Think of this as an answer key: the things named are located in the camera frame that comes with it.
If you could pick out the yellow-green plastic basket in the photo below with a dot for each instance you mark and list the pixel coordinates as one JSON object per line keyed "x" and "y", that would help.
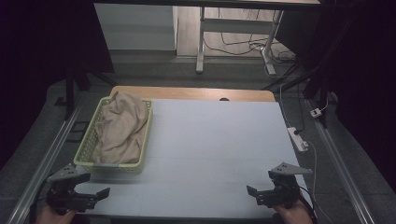
{"x": 88, "y": 146}

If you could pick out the dark curtain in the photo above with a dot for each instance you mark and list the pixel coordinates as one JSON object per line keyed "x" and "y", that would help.
{"x": 361, "y": 77}
{"x": 37, "y": 62}

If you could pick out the white table mat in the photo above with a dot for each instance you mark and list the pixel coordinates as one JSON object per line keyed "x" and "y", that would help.
{"x": 218, "y": 155}

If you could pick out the metal floor rail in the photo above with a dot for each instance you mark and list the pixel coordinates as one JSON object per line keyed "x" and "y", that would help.
{"x": 339, "y": 168}
{"x": 46, "y": 161}

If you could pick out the beige cloth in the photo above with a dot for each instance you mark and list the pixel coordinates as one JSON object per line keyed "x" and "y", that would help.
{"x": 123, "y": 130}

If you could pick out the white-framed desk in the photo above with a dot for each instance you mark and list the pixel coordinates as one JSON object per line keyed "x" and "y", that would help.
{"x": 236, "y": 26}

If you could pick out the white power strip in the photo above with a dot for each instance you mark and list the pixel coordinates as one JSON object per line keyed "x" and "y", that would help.
{"x": 297, "y": 138}

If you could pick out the white cabinet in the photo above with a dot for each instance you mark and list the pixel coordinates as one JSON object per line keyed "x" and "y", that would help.
{"x": 137, "y": 28}

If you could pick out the small white adapter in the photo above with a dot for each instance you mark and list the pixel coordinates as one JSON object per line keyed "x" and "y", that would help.
{"x": 315, "y": 112}

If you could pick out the black metal stand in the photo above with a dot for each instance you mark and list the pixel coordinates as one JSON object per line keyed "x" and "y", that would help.
{"x": 70, "y": 93}
{"x": 314, "y": 84}

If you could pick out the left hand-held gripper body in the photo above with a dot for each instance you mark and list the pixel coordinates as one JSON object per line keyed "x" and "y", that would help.
{"x": 67, "y": 186}

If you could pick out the person's right hand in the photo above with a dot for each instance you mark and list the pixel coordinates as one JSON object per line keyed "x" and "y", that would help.
{"x": 294, "y": 214}

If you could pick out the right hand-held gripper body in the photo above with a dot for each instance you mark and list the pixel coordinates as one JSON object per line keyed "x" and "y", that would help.
{"x": 285, "y": 186}

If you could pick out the wooden table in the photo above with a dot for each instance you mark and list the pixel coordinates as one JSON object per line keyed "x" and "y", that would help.
{"x": 193, "y": 92}

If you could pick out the person's left hand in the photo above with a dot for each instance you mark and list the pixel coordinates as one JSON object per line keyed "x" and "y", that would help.
{"x": 53, "y": 216}

